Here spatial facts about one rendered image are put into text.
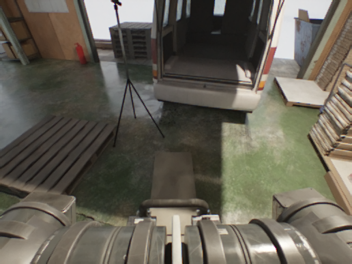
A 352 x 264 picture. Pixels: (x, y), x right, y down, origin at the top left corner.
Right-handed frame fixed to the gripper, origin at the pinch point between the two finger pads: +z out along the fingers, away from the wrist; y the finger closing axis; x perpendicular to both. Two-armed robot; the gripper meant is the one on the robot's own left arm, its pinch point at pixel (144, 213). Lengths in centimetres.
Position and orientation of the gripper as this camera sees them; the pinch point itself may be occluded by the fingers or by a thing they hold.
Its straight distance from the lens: 100.2
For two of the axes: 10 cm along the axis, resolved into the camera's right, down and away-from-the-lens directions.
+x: 0.0, -9.4, -3.5
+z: -0.2, -3.5, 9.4
